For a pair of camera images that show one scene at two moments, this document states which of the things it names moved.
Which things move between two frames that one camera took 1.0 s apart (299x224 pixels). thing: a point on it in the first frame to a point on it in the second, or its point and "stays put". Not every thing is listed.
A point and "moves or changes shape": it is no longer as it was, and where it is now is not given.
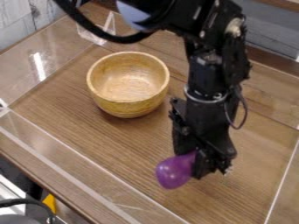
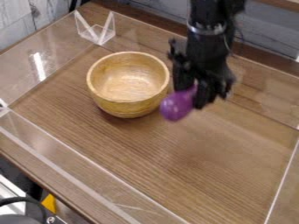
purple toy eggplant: x=174 y=170 moves or changes shape
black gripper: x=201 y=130 to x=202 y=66
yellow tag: x=51 y=202 stays put
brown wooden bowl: x=128 y=82 stays put
